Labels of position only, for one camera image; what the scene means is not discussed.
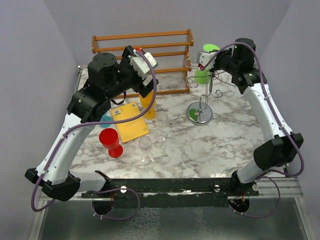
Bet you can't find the clear round wine glass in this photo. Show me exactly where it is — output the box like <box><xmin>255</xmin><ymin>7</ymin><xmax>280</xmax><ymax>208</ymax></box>
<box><xmin>138</xmin><ymin>136</ymin><xmax>155</xmax><ymax>165</ymax></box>

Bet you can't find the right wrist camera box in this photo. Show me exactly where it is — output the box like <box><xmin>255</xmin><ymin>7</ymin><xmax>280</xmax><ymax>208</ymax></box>
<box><xmin>196</xmin><ymin>50</ymin><xmax>217</xmax><ymax>70</ymax></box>

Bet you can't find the chrome wine glass rack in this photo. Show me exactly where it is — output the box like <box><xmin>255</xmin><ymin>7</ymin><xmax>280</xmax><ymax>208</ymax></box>
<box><xmin>186</xmin><ymin>63</ymin><xmax>236</xmax><ymax>126</ymax></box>

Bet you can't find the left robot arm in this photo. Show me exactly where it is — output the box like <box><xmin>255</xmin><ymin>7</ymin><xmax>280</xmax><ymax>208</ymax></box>
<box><xmin>25</xmin><ymin>45</ymin><xmax>159</xmax><ymax>202</ymax></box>

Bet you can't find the yellow book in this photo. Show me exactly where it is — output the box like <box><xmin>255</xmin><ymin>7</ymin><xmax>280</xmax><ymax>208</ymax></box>
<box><xmin>110</xmin><ymin>102</ymin><xmax>150</xmax><ymax>143</ymax></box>

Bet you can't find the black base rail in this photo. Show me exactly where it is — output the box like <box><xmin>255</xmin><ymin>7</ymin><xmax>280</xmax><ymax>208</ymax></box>
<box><xmin>81</xmin><ymin>177</ymin><xmax>261</xmax><ymax>208</ymax></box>

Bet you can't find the clear champagne flute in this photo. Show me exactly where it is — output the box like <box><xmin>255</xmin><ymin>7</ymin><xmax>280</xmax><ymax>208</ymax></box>
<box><xmin>155</xmin><ymin>111</ymin><xmax>168</xmax><ymax>143</ymax></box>

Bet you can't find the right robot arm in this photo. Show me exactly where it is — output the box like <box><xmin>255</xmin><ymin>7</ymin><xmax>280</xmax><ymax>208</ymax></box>
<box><xmin>213</xmin><ymin>38</ymin><xmax>305</xmax><ymax>196</ymax></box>

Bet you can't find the red plastic wine glass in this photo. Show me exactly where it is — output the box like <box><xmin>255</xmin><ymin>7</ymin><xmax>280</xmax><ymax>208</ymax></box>
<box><xmin>99</xmin><ymin>128</ymin><xmax>124</xmax><ymax>159</ymax></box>

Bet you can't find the wooden shelf rack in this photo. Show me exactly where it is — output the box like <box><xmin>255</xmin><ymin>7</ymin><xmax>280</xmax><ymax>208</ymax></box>
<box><xmin>91</xmin><ymin>29</ymin><xmax>194</xmax><ymax>95</ymax></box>

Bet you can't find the blue plastic wine glass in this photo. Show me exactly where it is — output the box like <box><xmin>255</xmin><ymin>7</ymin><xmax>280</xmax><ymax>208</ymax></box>
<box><xmin>99</xmin><ymin>112</ymin><xmax>113</xmax><ymax>129</ymax></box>

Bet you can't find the green plastic wine glass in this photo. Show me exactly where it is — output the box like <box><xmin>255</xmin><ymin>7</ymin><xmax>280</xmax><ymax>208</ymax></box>
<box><xmin>194</xmin><ymin>43</ymin><xmax>220</xmax><ymax>85</ymax></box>

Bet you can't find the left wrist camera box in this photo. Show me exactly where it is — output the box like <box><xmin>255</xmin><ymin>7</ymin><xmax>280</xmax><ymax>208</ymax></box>
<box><xmin>130</xmin><ymin>48</ymin><xmax>158</xmax><ymax>80</ymax></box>

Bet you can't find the yellow plastic wine glass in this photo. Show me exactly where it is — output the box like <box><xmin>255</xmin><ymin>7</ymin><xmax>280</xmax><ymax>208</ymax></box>
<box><xmin>138</xmin><ymin>89</ymin><xmax>158</xmax><ymax>121</ymax></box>

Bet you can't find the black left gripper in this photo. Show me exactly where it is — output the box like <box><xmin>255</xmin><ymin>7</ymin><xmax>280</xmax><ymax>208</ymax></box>
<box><xmin>105</xmin><ymin>46</ymin><xmax>159</xmax><ymax>100</ymax></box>

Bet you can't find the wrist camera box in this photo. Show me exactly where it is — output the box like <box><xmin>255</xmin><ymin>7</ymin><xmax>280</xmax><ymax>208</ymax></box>
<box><xmin>196</xmin><ymin>50</ymin><xmax>217</xmax><ymax>70</ymax></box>
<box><xmin>130</xmin><ymin>48</ymin><xmax>158</xmax><ymax>80</ymax></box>

